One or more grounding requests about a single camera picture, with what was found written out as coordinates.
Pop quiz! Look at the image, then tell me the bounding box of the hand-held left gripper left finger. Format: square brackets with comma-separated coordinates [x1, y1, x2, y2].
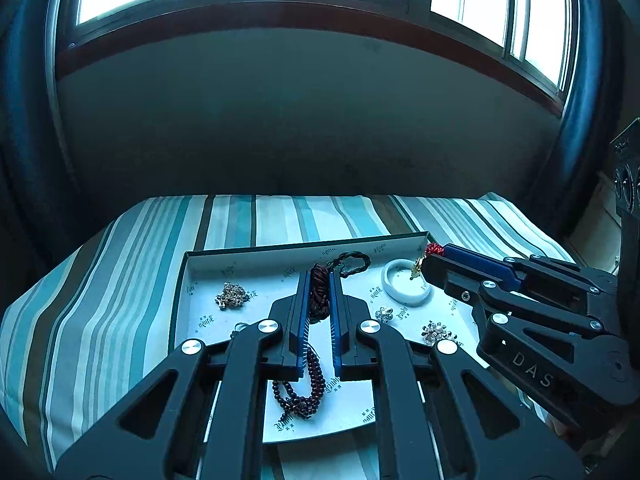
[55, 271, 312, 480]

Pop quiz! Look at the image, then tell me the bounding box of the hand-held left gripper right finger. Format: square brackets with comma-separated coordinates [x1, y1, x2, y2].
[329, 272, 586, 480]

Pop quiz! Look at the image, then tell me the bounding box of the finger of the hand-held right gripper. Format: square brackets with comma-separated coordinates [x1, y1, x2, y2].
[442, 242, 619, 322]
[422, 254, 640, 430]

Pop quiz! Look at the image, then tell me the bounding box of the red knot charm gold figure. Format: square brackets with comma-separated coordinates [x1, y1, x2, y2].
[411, 242, 446, 281]

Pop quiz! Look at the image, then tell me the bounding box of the crystal pearl flower brooch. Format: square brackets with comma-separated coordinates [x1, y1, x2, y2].
[420, 321, 461, 347]

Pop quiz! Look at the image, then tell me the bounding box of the dark red bead bracelet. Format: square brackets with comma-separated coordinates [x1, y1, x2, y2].
[272, 262, 332, 420]

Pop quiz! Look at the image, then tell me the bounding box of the green tray with white lining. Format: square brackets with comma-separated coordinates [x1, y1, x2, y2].
[170, 231, 482, 445]

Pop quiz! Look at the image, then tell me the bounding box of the light wooden cabinet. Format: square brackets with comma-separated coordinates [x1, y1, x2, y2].
[565, 170, 623, 272]

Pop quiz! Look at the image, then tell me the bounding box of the white jade bangle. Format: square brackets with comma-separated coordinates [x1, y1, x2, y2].
[381, 258, 435, 307]

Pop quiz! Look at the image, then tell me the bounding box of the dark blue curtain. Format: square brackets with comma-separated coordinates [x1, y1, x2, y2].
[525, 0, 623, 206]
[0, 0, 78, 271]

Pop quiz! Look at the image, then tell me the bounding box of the teal striped blanket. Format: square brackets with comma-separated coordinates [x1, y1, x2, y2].
[0, 192, 576, 480]

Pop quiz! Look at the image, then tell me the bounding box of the green braided cord bracelet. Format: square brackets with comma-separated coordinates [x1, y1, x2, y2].
[327, 251, 372, 279]

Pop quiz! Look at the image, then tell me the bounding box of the gold chain necklace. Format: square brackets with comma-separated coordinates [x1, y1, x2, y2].
[215, 282, 252, 311]

